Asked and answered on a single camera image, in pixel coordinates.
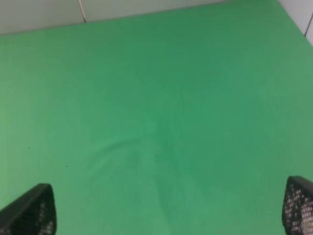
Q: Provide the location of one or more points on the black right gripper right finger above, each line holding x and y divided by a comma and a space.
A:
297, 210

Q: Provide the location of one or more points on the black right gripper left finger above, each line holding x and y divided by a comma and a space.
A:
33, 213

